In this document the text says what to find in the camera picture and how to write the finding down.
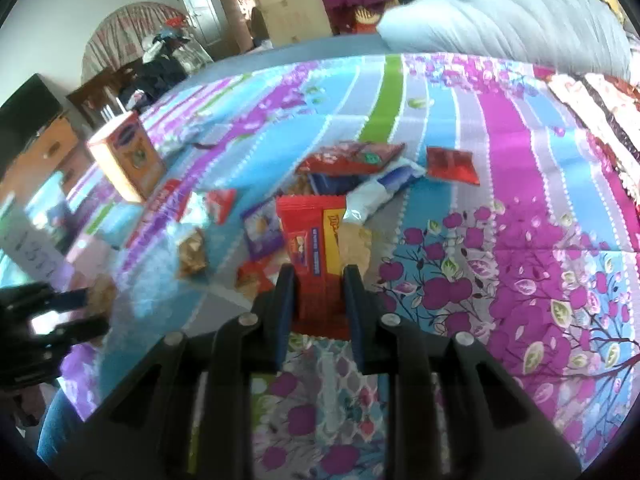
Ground long red flat box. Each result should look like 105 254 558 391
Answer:
125 180 193 248

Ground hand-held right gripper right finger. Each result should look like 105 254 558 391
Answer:
342 264 583 480

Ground red green snack packet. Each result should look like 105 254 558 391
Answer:
295 141 407 176

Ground red gift box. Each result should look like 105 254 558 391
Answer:
345 5 386 36

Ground black television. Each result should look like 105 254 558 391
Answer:
0 74 63 161

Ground floral quilt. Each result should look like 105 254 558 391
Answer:
545 72 640 201

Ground small red white packet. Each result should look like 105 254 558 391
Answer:
205 189 238 225

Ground person's blue trouser leg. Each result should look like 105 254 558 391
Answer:
37 390 86 466

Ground dark wooden chair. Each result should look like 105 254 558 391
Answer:
67 57 146 126

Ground floral patchwork bedsheet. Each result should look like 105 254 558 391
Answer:
65 52 640 480

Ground cardboard boxes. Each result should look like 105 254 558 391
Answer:
245 0 333 48

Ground brown nut snack packet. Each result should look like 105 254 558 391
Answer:
85 272 118 321

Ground red yellow snack packet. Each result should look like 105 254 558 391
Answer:
275 195 353 341

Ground door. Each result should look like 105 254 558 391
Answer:
175 0 236 56

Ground red foil snack packet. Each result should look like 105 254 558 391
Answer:
426 146 481 186

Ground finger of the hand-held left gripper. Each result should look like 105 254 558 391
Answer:
30 285 96 313
35 317 111 348

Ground white candy packet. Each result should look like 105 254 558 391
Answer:
342 157 428 223

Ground striped cloth covered rack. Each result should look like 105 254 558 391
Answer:
80 2 191 86

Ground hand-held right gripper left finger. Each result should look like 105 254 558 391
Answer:
50 262 301 480

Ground grey blue duvet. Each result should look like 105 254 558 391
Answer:
377 0 633 83

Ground orange red carton box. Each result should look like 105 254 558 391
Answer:
86 112 167 204

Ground dark clothes pile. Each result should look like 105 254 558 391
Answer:
120 30 211 111

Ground purple snack packet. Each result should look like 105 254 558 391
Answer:
242 202 283 261

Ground wooden dresser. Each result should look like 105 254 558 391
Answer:
0 120 96 211

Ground white grey box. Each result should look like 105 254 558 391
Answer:
0 205 68 281

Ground clear blue plastic basin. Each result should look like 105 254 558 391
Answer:
95 195 271 411

